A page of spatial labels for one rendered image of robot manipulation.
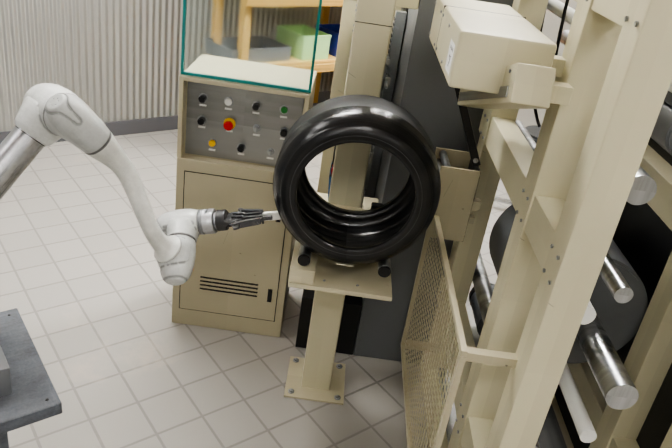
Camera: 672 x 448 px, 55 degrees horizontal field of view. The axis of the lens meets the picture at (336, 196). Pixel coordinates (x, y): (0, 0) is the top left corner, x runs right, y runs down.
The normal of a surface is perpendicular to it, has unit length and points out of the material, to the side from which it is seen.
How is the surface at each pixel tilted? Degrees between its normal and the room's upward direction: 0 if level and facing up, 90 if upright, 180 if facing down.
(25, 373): 0
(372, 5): 90
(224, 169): 90
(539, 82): 72
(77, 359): 0
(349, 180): 90
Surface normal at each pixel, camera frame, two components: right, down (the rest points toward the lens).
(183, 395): 0.14, -0.89
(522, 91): 0.00, 0.13
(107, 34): 0.59, 0.42
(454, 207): -0.05, 0.43
